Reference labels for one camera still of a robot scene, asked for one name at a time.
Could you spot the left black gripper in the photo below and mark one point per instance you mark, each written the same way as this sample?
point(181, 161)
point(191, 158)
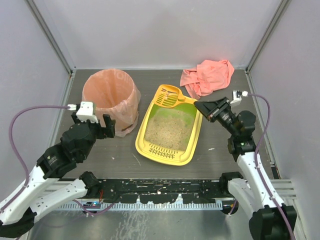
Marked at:
point(99, 131)

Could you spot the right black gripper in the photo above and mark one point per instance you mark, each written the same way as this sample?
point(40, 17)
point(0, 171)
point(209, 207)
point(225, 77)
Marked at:
point(216, 111)

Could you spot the orange litter scoop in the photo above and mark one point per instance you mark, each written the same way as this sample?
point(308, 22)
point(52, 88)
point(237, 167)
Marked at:
point(169, 96)

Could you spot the yellow green litter box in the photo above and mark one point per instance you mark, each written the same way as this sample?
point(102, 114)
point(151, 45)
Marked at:
point(164, 155)

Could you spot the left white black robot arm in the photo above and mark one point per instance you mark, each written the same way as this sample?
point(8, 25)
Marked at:
point(22, 209)

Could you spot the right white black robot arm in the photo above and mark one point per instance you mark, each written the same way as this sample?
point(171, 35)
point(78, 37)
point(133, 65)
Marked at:
point(269, 217)

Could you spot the cat litter sand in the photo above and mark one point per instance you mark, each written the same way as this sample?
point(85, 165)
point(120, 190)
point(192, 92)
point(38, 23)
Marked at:
point(170, 128)

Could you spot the pink cloth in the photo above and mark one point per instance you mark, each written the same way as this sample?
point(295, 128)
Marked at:
point(206, 78)

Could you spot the bin with pink liner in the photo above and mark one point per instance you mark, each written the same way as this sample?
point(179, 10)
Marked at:
point(114, 93)

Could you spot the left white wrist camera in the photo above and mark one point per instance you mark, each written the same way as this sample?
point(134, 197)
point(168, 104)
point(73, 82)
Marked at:
point(85, 111)

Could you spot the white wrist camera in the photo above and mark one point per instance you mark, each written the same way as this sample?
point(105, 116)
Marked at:
point(85, 111)
point(237, 96)

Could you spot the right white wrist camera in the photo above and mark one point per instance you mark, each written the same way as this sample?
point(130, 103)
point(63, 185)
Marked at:
point(237, 96)

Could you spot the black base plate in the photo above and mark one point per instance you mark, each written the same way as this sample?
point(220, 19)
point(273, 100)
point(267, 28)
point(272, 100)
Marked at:
point(160, 191)

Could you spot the white slotted cable duct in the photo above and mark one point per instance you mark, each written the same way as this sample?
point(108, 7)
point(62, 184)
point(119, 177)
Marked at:
point(175, 206)

